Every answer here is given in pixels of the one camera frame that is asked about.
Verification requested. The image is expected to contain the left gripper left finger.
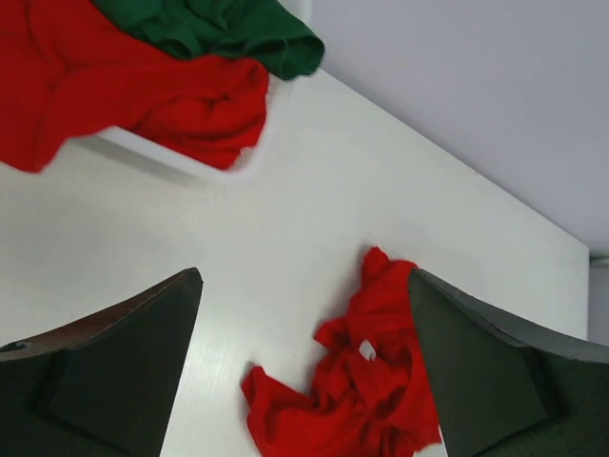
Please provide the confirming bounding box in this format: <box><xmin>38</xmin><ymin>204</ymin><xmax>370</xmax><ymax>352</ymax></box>
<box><xmin>1</xmin><ymin>268</ymin><xmax>203</xmax><ymax>457</ymax></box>

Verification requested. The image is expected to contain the red t shirt in basket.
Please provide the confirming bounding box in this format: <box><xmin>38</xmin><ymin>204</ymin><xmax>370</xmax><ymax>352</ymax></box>
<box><xmin>1</xmin><ymin>1</ymin><xmax>269</xmax><ymax>173</ymax></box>

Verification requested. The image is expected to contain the white plastic laundry basket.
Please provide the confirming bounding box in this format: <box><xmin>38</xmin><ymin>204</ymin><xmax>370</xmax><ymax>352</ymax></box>
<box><xmin>70</xmin><ymin>1</ymin><xmax>324</xmax><ymax>180</ymax></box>

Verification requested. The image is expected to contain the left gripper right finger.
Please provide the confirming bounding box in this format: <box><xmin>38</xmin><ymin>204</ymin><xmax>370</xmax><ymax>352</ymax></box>
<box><xmin>408</xmin><ymin>269</ymin><xmax>608</xmax><ymax>457</ymax></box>

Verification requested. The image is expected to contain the red t shirt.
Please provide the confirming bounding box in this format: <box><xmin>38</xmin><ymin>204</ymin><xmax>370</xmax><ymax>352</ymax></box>
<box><xmin>1</xmin><ymin>1</ymin><xmax>269</xmax><ymax>173</ymax></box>
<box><xmin>241</xmin><ymin>247</ymin><xmax>442</xmax><ymax>457</ymax></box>

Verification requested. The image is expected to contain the green t shirt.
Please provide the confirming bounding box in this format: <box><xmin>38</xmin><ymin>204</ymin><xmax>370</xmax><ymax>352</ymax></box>
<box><xmin>93</xmin><ymin>0</ymin><xmax>325</xmax><ymax>81</ymax></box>

